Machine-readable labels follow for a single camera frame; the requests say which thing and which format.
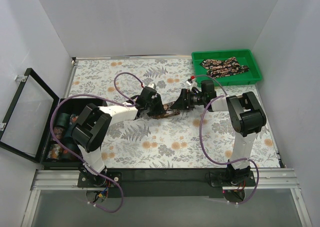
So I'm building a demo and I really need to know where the cat print brown tie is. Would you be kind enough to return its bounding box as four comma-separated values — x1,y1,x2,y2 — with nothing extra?
152,101,181,120

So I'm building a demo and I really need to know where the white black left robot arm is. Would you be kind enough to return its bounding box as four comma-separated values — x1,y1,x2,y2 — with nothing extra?
71,83,166,187

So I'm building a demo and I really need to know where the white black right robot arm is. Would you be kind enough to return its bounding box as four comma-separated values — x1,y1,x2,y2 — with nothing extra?
170,79,267,186

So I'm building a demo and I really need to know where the floral tie in tray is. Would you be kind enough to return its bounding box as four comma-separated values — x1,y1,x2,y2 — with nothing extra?
200,57,250,79

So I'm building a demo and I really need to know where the green plastic tray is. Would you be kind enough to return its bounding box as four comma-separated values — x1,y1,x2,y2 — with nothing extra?
191,49,263,86

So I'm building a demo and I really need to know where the orange floral rolled tie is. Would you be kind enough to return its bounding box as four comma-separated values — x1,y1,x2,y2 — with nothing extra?
69,114,79,125

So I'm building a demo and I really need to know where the pink floral rolled tie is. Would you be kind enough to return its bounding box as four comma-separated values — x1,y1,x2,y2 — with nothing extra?
53,126,66,141

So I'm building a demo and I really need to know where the orange dot rolled tie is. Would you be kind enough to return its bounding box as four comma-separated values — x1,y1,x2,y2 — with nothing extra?
60,146,79,162

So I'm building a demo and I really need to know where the hexagon pattern rolled tie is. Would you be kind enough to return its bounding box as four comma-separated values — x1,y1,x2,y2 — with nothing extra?
47,143,63,161

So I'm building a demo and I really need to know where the black display box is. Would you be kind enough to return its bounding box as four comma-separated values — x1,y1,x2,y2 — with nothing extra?
0,67,108,170

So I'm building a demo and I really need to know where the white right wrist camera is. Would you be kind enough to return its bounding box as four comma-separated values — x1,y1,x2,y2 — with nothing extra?
186,76,198,89

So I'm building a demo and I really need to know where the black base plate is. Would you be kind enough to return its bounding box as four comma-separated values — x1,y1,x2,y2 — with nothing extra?
77,168,256,199

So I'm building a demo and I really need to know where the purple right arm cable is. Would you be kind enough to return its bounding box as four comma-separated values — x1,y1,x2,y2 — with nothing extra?
191,74,260,205

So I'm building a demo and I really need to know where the aluminium frame rail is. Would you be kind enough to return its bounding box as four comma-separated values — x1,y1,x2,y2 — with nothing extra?
21,168,312,227

